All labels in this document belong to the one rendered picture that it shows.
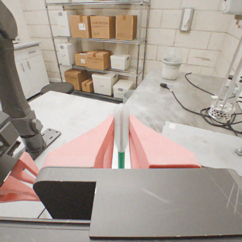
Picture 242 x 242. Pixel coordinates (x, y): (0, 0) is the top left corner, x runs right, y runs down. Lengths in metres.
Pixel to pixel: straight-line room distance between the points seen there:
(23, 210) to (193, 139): 0.57
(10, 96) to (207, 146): 0.63
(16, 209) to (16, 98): 0.28
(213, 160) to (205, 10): 2.14
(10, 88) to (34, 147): 0.21
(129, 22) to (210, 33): 1.06
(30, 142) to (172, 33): 2.28
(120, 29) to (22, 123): 1.98
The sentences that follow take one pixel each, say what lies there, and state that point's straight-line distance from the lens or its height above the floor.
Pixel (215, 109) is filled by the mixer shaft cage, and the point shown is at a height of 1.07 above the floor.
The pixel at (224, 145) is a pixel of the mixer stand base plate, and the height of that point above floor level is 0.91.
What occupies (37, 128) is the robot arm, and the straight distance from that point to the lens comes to 0.52.
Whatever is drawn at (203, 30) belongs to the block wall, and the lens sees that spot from 2.50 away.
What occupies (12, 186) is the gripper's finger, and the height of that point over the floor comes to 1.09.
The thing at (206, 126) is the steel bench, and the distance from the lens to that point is 0.75.
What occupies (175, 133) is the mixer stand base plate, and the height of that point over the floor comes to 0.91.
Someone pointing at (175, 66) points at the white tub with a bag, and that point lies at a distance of 1.14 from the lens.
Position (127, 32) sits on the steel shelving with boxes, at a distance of 2.27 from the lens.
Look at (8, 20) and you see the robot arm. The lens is 0.48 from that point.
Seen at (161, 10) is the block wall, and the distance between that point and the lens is 2.53.
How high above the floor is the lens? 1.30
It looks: 36 degrees down
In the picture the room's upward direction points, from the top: straight up
